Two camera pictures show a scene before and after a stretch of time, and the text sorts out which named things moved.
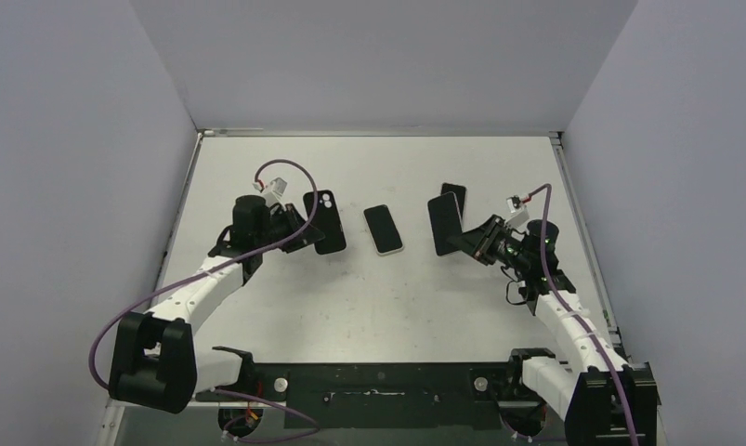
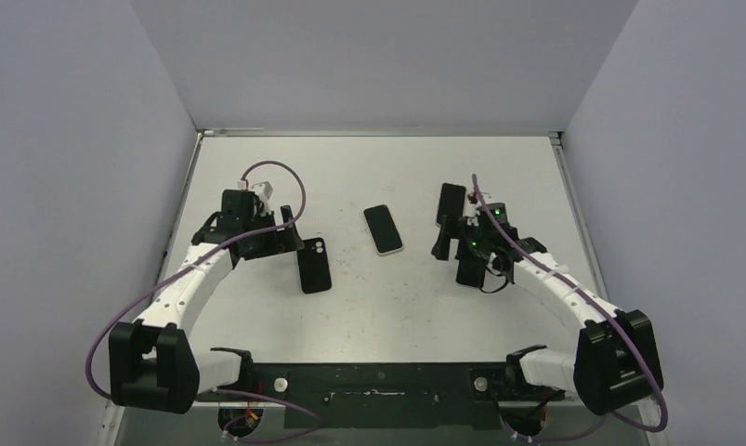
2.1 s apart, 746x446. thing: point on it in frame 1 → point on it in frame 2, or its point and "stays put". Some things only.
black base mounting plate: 382,396 stays put
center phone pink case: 382,229 stays put
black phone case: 327,219 → 314,266
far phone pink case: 459,192 stays put
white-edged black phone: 446,221 → 471,272
